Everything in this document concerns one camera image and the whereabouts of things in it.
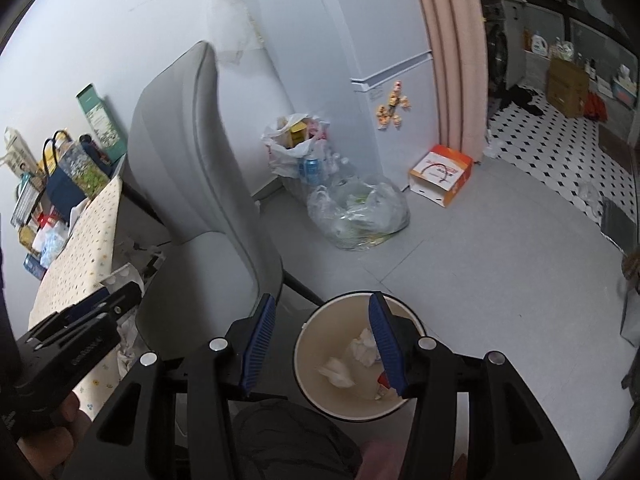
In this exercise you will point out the large green tea bottle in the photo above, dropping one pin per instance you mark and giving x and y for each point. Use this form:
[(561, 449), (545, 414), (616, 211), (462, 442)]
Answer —
[(82, 170)]

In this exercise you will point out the red container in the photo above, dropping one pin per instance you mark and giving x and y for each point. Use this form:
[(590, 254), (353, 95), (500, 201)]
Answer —
[(49, 221)]

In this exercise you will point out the clear plastic film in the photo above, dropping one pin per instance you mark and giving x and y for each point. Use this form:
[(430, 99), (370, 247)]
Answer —
[(127, 345)]

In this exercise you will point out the white round waste bin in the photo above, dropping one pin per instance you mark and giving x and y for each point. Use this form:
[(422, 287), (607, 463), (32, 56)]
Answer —
[(325, 330)]

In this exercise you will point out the dark grey mat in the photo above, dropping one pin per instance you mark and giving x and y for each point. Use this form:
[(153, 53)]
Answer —
[(615, 220)]

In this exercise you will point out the floral print tablecloth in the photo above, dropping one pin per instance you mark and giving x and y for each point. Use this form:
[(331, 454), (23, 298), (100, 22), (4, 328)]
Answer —
[(75, 260)]

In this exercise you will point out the tall green box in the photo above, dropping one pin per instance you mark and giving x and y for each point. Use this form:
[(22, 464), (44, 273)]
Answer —
[(102, 120)]

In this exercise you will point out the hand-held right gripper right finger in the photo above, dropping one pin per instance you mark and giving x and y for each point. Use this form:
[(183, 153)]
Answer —
[(387, 345)]

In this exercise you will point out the brown cardboard box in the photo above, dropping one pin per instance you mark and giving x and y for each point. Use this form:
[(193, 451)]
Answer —
[(567, 85)]

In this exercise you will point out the washing machine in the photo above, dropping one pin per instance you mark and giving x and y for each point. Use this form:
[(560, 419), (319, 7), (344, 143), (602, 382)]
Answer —
[(497, 50)]

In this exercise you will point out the grey upholstered chair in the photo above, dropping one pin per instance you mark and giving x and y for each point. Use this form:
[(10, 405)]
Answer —
[(200, 160)]

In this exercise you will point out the blue drink carton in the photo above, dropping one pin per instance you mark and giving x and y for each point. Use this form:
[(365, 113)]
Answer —
[(34, 266)]

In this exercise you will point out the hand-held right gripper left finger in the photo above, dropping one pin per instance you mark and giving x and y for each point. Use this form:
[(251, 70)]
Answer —
[(257, 345)]

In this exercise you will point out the white plastic bag of bottles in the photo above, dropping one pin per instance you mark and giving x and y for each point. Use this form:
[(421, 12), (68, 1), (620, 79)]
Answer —
[(300, 155)]

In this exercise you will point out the white detergent bottle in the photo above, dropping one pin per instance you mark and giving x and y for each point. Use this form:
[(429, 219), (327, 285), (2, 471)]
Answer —
[(538, 45)]

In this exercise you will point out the white paper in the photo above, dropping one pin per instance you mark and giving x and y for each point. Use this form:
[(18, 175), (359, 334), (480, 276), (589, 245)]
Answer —
[(362, 347)]

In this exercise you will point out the orange and white box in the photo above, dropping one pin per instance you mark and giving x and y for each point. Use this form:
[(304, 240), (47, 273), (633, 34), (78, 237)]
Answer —
[(440, 175)]

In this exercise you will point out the clear plastic bag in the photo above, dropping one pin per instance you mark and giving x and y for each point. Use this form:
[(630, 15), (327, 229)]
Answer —
[(360, 210)]

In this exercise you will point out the white paper bag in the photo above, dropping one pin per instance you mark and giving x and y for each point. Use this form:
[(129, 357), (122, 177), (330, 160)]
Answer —
[(15, 152)]

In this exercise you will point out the white refrigerator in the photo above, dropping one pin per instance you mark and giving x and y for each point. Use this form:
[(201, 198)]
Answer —
[(325, 35)]

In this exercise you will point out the person's left hand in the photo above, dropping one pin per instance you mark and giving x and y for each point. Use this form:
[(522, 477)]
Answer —
[(55, 435)]

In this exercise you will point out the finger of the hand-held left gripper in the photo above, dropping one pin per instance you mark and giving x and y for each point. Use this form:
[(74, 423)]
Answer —
[(92, 301), (125, 297)]

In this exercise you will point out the navy lunch bag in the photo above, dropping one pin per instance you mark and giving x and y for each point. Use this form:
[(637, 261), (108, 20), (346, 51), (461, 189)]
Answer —
[(62, 190)]

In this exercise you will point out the hanging white mesh bag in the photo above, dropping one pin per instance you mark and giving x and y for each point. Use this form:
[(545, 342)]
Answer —
[(230, 20)]

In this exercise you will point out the grey crumpled cloth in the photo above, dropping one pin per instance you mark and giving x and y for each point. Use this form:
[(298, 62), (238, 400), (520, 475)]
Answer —
[(77, 212)]

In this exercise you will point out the pink curtain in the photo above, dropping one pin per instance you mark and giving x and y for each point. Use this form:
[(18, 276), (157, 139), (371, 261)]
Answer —
[(450, 60)]

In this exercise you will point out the figurine magnet cluster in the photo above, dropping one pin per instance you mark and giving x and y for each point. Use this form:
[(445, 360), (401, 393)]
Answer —
[(392, 105)]

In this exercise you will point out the person's dark-clothed leg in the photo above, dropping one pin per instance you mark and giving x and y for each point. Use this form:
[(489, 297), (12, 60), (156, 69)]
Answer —
[(290, 440)]

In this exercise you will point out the kitchen counter cabinet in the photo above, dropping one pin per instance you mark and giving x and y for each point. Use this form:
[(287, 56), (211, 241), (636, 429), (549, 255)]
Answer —
[(575, 10)]

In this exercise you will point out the red bag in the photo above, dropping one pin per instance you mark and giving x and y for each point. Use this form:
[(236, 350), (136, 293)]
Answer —
[(596, 107)]

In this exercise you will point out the blue tissue pack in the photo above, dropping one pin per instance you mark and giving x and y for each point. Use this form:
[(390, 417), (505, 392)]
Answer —
[(52, 247)]

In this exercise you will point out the black cloth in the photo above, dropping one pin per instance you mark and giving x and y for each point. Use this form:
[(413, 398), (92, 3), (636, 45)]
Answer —
[(520, 97)]

